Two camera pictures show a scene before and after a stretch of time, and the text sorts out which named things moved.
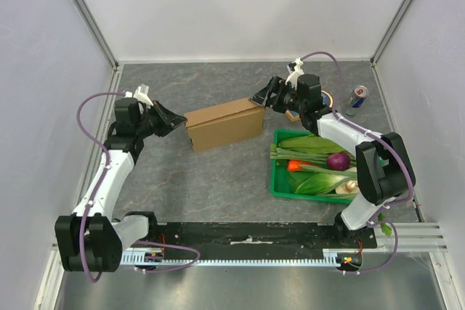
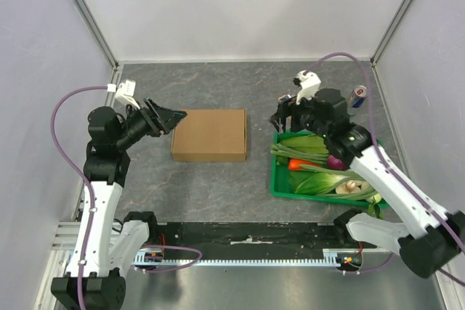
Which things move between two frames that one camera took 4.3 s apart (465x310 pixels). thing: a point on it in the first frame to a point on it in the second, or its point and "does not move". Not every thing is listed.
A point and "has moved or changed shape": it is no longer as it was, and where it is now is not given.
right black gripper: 276,91 to 285,112
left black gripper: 168,119 does not move
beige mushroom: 350,187 does not move
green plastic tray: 280,184 does not move
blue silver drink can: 356,100 does not move
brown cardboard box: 219,125 has moved or changed shape
